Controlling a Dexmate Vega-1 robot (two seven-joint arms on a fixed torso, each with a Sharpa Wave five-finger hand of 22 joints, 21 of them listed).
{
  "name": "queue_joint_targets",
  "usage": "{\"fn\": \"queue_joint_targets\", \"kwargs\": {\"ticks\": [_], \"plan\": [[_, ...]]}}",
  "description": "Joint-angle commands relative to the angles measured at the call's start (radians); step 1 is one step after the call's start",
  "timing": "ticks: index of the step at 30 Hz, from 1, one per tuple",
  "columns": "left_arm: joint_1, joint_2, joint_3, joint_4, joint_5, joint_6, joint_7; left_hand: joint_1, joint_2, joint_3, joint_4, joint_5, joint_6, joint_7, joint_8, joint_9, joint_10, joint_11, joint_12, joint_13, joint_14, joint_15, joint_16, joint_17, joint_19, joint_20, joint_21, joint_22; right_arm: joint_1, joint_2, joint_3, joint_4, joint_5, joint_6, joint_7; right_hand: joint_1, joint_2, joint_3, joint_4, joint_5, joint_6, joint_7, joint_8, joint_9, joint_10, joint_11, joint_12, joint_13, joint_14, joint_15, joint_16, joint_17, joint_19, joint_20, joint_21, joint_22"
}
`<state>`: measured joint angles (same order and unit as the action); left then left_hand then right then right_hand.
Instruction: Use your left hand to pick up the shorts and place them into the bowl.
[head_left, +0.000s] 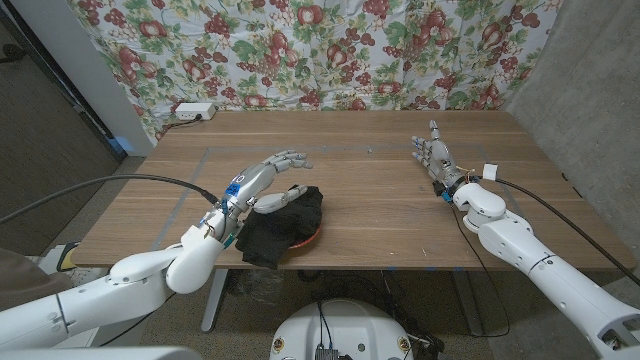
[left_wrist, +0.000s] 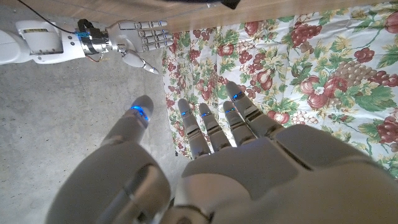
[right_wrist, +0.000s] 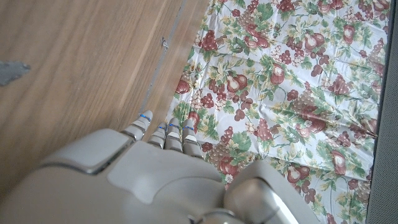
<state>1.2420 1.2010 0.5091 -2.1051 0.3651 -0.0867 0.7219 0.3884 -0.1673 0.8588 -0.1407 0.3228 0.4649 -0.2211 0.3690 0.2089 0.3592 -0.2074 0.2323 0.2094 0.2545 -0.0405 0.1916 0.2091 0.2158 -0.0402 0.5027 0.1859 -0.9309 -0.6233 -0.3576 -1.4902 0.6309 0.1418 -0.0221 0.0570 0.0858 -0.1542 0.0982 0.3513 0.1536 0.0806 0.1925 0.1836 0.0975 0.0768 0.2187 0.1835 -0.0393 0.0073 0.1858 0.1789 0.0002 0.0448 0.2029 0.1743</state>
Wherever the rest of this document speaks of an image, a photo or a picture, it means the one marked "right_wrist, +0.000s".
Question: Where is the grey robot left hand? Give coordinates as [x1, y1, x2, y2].
[0, 60, 32, 87]

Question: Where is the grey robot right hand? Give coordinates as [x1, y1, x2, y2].
[0, 110, 321, 224]

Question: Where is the floral fruit print backdrop cloth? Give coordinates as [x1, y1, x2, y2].
[164, 0, 392, 224]

